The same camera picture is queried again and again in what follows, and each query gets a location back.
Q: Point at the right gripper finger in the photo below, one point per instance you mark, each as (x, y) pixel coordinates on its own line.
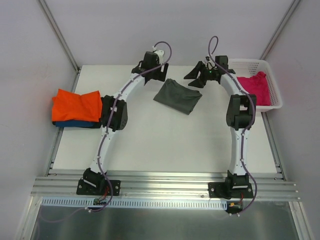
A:
(197, 83)
(193, 74)

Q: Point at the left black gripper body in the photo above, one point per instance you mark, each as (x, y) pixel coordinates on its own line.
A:
(155, 73)

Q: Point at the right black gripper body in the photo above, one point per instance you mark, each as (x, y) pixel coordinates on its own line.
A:
(203, 74)

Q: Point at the dark grey t shirt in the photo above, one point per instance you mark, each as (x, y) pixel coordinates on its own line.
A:
(180, 98)

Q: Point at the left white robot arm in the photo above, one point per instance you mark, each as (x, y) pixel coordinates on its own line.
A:
(114, 115)

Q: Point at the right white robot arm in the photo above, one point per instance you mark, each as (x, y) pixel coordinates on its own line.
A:
(240, 117)

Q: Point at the white plastic basket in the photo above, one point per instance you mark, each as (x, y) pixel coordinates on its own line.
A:
(250, 67)

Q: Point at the pink t shirt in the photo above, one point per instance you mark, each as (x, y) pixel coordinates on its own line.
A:
(257, 85)

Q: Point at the orange folded t shirt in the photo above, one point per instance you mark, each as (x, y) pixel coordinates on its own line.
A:
(80, 107)

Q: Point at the blue folded t shirt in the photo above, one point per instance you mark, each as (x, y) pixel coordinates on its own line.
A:
(76, 124)

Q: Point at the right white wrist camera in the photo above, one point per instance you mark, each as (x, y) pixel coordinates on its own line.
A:
(207, 60)

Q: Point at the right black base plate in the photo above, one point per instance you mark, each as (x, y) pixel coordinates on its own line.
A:
(223, 191)

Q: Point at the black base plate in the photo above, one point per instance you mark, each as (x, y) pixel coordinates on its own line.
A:
(88, 189)
(223, 191)

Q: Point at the white slotted cable duct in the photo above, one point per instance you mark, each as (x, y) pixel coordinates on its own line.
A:
(134, 203)

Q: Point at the aluminium mounting rail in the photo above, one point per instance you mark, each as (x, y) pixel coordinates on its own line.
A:
(165, 185)

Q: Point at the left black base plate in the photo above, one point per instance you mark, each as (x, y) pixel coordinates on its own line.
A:
(88, 189)

